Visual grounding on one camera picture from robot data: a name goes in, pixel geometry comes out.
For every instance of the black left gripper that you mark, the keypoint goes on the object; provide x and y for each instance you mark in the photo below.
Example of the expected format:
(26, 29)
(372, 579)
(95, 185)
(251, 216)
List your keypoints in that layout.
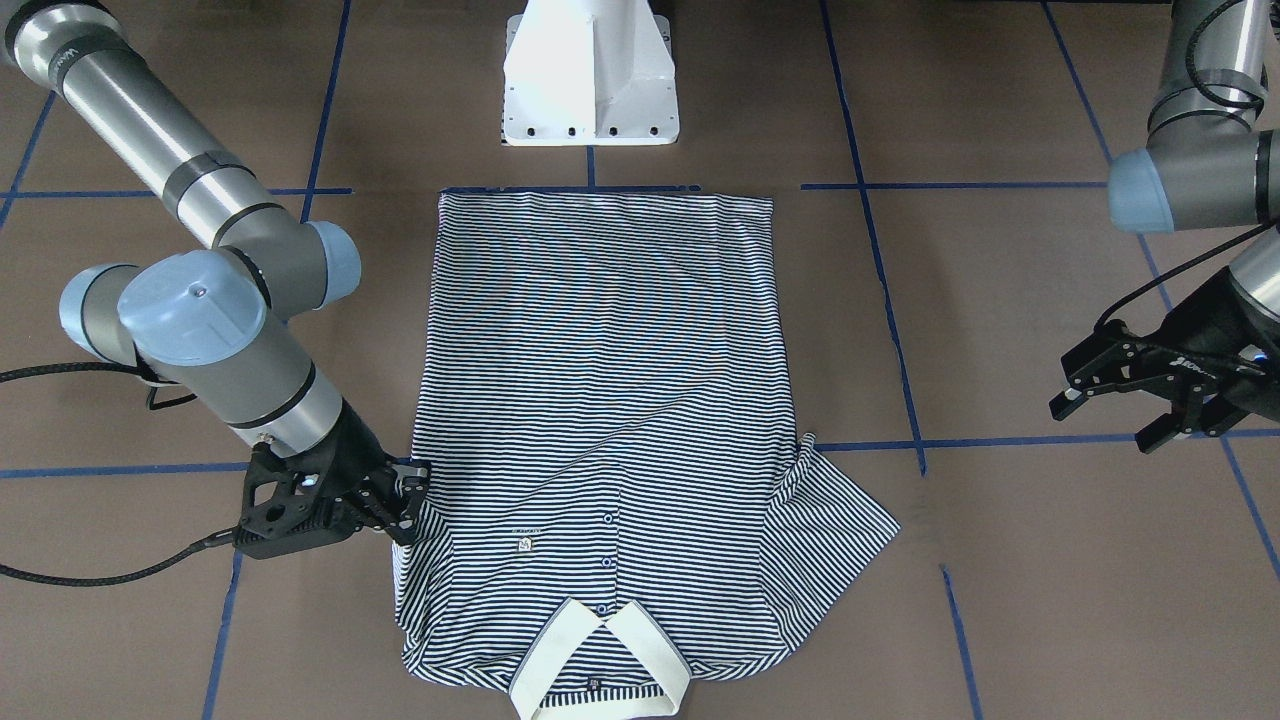
(1212, 330)

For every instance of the white pedestal column base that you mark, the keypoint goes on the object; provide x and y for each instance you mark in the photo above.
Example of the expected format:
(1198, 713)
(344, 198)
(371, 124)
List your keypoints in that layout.
(589, 73)

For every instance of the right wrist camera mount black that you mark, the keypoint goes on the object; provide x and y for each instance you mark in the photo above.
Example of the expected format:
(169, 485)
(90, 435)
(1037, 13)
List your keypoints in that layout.
(286, 507)

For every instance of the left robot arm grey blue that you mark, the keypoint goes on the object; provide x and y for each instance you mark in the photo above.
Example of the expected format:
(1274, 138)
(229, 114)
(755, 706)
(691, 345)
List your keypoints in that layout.
(1205, 165)

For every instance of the striped polo shirt white collar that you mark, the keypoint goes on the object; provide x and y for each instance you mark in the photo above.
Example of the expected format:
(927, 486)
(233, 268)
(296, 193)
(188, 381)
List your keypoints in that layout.
(619, 503)

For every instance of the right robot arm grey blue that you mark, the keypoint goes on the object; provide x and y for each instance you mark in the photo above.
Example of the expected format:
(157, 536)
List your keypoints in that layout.
(214, 320)

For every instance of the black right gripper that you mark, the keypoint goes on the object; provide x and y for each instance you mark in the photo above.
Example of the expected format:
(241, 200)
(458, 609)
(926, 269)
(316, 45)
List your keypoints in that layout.
(353, 462)

